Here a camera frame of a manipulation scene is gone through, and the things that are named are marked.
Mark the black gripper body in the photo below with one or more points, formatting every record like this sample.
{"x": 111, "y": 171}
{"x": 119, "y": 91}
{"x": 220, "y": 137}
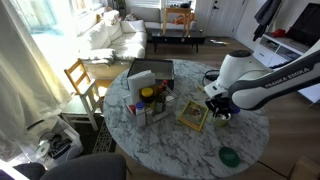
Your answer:
{"x": 219, "y": 106}

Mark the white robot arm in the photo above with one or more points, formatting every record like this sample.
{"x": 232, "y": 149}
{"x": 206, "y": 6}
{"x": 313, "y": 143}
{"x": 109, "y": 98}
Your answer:
{"x": 245, "y": 83}

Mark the blue plastic lid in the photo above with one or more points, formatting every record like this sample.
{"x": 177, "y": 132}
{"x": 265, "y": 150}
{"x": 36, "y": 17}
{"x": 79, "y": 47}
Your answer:
{"x": 235, "y": 110}

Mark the green plastic lid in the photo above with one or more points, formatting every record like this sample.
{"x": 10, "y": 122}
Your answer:
{"x": 229, "y": 157}

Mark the dark sauce bottle red cap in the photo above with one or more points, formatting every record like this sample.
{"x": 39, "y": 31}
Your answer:
{"x": 161, "y": 96}

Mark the dark open box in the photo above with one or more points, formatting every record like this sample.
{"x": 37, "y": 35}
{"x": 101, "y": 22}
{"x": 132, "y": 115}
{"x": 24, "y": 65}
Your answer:
{"x": 163, "y": 69}

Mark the clear condiment organizer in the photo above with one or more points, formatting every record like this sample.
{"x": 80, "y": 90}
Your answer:
{"x": 150, "y": 113}

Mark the black coffee table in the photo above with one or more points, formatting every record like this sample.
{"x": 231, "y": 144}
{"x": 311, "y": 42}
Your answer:
{"x": 194, "y": 38}

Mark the yellow lid jar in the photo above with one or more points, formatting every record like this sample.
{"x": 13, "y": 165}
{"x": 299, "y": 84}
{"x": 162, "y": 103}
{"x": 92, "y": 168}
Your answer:
{"x": 147, "y": 95}

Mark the white tv cabinet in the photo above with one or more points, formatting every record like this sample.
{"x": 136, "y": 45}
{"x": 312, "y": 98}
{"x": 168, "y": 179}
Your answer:
{"x": 272, "y": 51}

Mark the blue cap white bottle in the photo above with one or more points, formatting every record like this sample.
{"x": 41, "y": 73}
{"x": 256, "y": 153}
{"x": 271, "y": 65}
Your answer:
{"x": 140, "y": 114}

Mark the white paper stack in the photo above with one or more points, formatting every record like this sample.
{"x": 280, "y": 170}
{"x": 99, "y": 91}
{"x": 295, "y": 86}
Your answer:
{"x": 140, "y": 80}

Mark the hanging dark jacket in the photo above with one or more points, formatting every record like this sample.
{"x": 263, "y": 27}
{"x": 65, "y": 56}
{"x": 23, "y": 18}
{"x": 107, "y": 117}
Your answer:
{"x": 264, "y": 16}

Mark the wooden side table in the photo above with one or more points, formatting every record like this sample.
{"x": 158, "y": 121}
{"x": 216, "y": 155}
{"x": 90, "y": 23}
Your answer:
{"x": 183, "y": 13}

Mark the black television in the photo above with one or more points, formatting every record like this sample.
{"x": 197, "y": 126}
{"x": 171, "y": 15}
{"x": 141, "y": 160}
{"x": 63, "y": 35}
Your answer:
{"x": 306, "y": 28}

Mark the white sofa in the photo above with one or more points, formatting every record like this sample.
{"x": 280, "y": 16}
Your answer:
{"x": 109, "y": 47}

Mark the wooden chair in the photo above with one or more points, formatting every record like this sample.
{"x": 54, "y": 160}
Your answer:
{"x": 86, "y": 102}

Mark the dark grey chair back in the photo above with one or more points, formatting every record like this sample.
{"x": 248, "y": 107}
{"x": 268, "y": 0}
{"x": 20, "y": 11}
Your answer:
{"x": 103, "y": 166}

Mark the white storage bin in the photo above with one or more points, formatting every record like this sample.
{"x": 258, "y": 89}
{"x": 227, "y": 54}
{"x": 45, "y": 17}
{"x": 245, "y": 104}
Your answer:
{"x": 50, "y": 142}

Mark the white curtain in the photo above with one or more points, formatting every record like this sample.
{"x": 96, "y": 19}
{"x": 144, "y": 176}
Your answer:
{"x": 29, "y": 88}

